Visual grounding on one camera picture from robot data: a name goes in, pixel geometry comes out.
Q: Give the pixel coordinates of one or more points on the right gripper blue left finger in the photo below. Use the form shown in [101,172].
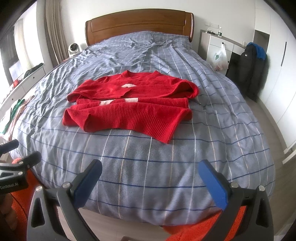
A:
[43,220]

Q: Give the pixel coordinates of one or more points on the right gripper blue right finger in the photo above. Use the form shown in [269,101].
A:
[257,221]

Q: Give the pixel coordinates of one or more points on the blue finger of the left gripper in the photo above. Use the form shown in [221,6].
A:
[24,164]
[9,146]

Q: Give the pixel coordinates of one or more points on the red knit sweater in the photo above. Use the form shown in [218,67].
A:
[150,103]

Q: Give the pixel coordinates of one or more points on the dark clothes on dresser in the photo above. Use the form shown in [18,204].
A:
[32,70]

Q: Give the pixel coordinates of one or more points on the left hand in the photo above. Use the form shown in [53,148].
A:
[8,212]

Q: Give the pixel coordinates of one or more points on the pink garment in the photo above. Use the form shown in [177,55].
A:
[17,116]

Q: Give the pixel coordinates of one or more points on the green garment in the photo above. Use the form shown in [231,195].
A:
[13,111]

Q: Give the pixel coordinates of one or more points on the white window-side dresser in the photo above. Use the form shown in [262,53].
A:
[22,88]

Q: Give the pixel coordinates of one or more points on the grey plaid duvet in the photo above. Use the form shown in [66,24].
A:
[144,179]

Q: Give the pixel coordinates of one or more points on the white round fan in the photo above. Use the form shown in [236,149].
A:
[73,49]

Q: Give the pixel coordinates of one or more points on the beige curtain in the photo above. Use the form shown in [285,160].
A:
[57,45]

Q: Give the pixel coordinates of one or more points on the white wardrobe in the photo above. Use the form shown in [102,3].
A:
[278,93]

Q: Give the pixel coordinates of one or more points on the black jacket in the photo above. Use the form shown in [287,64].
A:
[247,72]

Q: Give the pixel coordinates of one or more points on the white plastic bag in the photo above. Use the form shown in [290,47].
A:
[217,57]

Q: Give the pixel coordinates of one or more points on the wooden headboard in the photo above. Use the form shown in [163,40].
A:
[168,21]

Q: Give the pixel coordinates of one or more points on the blue garment on jacket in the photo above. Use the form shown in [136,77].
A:
[260,52]

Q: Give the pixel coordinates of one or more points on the white drawer cabinet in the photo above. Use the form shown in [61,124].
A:
[210,44]

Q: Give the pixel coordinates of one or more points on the small bottle on cabinet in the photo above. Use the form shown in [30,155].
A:
[220,32]

